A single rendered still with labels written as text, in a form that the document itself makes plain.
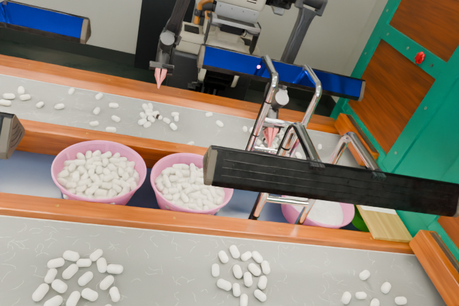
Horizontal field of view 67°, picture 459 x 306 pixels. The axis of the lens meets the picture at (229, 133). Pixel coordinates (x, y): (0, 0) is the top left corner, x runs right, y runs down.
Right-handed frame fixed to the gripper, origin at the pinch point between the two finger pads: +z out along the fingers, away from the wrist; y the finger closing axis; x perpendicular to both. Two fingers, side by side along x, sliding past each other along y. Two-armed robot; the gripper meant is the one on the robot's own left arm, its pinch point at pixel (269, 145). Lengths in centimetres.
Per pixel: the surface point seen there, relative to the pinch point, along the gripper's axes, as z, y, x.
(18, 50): -98, -172, 182
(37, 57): -94, -154, 179
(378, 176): 20, 3, -64
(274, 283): 47, -9, -38
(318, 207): 24.2, 13.2, -17.6
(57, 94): -9, -84, 9
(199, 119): -9.2, -28.2, 10.3
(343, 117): -19.7, 36.0, 4.4
